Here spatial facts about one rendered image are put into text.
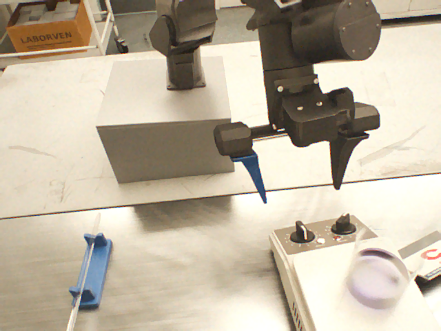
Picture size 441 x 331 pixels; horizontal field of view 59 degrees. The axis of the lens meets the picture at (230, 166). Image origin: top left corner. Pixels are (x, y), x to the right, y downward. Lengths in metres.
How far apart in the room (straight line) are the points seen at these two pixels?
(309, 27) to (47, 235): 0.48
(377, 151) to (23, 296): 0.59
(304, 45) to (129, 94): 0.35
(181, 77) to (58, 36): 1.95
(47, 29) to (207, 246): 2.12
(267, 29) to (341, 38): 0.10
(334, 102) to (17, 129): 0.64
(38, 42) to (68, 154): 1.86
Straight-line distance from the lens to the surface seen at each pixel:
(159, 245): 0.59
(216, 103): 0.61
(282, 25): 0.43
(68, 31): 2.53
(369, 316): 0.44
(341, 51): 0.37
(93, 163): 0.73
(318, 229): 0.54
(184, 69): 0.63
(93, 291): 0.55
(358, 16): 0.38
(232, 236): 0.58
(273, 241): 0.53
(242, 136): 0.42
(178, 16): 0.57
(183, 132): 0.59
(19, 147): 0.84
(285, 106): 0.41
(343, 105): 0.40
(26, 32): 2.59
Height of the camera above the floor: 1.38
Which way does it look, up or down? 46 degrees down
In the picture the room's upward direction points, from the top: 5 degrees counter-clockwise
